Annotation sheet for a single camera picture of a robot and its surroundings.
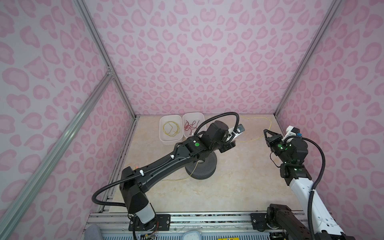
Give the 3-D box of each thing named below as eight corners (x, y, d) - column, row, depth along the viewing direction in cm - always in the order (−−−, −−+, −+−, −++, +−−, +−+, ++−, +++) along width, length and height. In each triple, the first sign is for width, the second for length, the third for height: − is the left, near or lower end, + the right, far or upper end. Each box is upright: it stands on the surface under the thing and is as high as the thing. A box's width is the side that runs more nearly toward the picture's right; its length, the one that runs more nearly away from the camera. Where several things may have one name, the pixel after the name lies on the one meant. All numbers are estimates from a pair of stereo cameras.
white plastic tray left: (156, 145, 103) (155, 140, 99) (162, 118, 119) (161, 114, 115) (182, 145, 103) (181, 140, 99) (184, 118, 119) (183, 113, 115)
